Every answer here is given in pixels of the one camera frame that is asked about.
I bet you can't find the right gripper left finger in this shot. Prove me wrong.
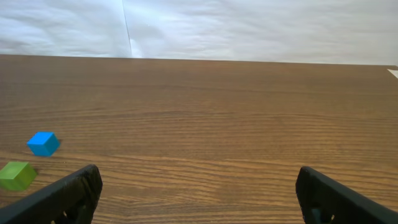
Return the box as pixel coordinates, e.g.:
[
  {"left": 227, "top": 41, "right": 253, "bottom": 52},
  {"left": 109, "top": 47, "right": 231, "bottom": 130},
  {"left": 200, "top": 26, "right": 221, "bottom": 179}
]
[{"left": 0, "top": 164, "right": 103, "bottom": 224}]

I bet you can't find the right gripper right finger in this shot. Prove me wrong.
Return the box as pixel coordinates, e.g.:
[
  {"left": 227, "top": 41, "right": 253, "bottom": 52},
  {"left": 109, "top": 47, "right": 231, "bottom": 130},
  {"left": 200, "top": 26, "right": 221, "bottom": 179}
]
[{"left": 295, "top": 166, "right": 398, "bottom": 224}]

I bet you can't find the green cube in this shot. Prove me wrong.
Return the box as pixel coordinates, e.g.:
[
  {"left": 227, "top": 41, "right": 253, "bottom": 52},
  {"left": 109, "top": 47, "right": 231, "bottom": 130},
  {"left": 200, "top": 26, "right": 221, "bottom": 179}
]
[{"left": 0, "top": 161, "right": 38, "bottom": 192}]

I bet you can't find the blue cube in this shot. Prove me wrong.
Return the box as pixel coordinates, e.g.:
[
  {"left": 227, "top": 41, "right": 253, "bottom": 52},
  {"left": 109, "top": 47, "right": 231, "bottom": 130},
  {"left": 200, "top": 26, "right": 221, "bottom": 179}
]
[{"left": 26, "top": 131, "right": 61, "bottom": 157}]

